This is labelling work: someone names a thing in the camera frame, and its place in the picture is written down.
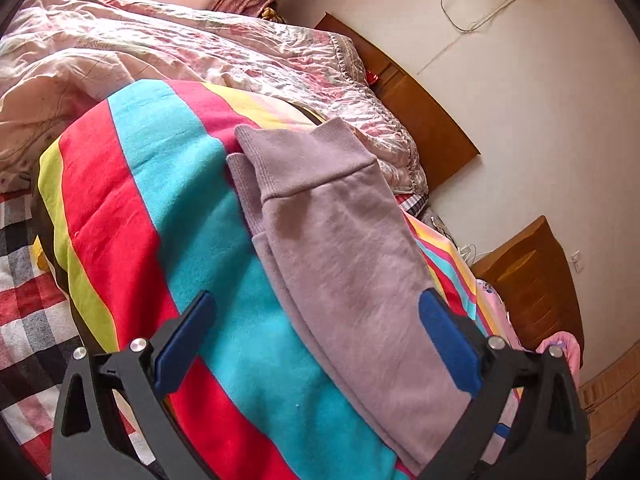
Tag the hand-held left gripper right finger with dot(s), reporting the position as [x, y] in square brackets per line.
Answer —
[447, 340]

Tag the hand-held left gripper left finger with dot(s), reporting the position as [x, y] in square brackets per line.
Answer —
[182, 345]

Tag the mauve sweatshirt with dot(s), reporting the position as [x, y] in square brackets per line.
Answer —
[350, 285]

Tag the pink floral bed sheet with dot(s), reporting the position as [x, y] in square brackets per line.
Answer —
[495, 310]

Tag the white power strip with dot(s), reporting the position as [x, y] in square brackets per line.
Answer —
[469, 252]

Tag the panelled wooden headboard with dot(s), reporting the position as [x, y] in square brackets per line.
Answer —
[535, 280]

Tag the nightstand with floral cover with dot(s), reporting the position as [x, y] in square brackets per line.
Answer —
[440, 230]

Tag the rolled pink quilt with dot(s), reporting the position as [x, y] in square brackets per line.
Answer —
[570, 350]

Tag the striped colourful blanket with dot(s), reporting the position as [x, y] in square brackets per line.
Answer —
[200, 200]

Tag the plaid bed sheet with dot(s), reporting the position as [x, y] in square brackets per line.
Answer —
[30, 310]

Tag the light wooden cabinet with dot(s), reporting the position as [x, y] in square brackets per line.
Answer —
[600, 400]

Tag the wide wooden headboard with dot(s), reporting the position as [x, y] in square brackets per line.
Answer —
[425, 120]

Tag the small red ornament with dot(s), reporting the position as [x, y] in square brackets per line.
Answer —
[372, 77]

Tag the pink floral quilt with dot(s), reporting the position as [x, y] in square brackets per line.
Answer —
[150, 45]

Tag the brown stuffed toy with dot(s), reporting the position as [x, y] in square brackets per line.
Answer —
[271, 14]

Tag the white wall socket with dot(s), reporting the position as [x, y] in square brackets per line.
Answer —
[578, 261]

